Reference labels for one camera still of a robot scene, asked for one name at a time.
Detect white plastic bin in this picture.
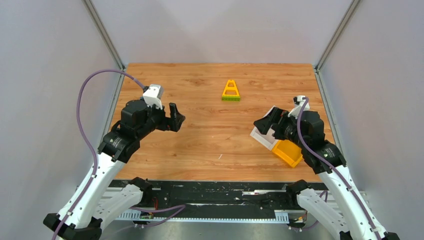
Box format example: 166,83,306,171
250,126,279,151

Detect yellow green toy block stand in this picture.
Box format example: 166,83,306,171
221,79,241,102

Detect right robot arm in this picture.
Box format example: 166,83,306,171
253,107,399,240

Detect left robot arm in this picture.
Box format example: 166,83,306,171
43,99,186,240

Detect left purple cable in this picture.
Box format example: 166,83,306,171
49,68,147,240

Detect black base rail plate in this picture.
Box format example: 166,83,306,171
118,180,315,224

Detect yellow plastic bin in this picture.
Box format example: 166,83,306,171
271,140,303,168

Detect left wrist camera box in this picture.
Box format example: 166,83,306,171
142,84,164,110

